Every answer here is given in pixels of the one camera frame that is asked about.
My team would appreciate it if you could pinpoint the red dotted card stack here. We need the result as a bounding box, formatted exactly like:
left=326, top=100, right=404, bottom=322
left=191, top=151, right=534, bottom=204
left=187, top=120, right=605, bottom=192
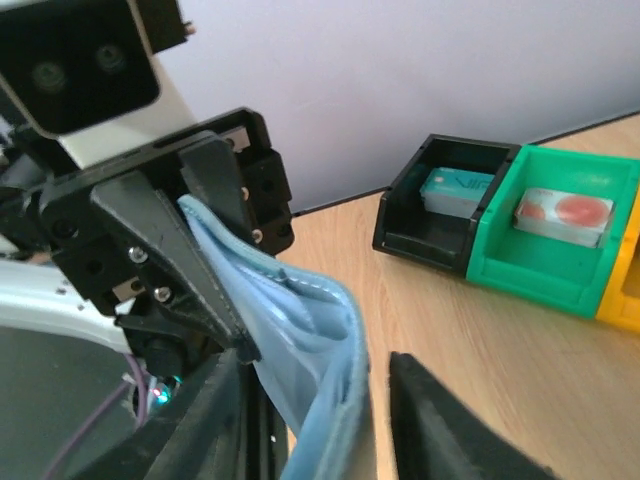
left=513, top=188, right=615, bottom=248

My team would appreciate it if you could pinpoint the green storage bin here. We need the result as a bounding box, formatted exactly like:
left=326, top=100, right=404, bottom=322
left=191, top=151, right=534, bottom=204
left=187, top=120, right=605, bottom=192
left=466, top=145, right=639, bottom=318

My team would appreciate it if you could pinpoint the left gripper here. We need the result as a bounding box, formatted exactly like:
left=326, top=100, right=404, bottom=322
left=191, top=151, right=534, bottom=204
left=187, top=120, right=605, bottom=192
left=0, top=106, right=296, bottom=366

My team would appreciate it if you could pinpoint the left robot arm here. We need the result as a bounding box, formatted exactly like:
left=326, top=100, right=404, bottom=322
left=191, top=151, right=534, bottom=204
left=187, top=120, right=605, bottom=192
left=1, top=108, right=294, bottom=377

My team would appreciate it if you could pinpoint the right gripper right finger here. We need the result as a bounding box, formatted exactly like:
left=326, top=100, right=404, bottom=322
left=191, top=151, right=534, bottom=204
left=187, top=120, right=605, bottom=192
left=389, top=352, right=556, bottom=480

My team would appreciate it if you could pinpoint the black storage bin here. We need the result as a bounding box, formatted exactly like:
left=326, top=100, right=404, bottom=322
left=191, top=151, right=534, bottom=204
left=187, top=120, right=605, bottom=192
left=373, top=134, right=520, bottom=278

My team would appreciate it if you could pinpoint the blue leather card holder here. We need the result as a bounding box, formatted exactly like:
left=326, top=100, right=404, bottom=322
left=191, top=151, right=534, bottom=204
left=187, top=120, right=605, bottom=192
left=179, top=195, right=377, bottom=479

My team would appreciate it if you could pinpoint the teal card stack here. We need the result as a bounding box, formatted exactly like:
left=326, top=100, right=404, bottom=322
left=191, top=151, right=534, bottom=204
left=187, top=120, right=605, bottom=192
left=419, top=167, right=494, bottom=219

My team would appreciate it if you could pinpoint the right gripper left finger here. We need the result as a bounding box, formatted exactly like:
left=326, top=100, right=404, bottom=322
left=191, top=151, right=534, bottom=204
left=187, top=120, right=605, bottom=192
left=76, top=350, right=288, bottom=480

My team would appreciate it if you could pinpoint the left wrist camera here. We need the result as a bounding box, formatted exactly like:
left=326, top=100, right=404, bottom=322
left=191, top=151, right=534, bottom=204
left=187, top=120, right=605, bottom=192
left=1, top=1, right=196, bottom=175

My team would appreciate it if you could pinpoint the yellow bin left group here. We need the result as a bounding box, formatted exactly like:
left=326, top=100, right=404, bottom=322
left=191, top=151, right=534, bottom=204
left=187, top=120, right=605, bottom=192
left=596, top=195, right=639, bottom=333

